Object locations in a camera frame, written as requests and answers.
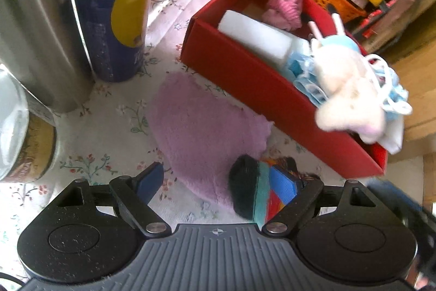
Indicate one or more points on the stainless steel thermos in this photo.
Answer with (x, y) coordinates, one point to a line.
(42, 48)

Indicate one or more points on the orange plastic basket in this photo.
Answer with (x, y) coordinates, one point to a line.
(346, 9)

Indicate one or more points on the red cardboard box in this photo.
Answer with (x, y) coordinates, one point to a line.
(250, 80)

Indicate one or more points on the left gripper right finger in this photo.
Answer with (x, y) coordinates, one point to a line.
(298, 197)

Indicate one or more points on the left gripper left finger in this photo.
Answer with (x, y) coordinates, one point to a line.
(133, 195)

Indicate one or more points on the blue face mask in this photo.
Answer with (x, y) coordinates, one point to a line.
(300, 71)

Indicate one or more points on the purple fuzzy cloth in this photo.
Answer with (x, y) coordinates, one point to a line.
(201, 135)

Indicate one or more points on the white plush bunny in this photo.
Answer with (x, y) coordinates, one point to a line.
(353, 92)

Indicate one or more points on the blue yellow drink can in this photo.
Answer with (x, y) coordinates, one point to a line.
(114, 32)

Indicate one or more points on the pink knit sock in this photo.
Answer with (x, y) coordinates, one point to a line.
(283, 14)

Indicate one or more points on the glass jar white lid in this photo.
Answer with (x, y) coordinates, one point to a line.
(28, 133)

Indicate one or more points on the black striped knit sock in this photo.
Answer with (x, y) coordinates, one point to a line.
(249, 184)

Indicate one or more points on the white foam block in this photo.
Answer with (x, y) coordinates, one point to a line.
(273, 46)

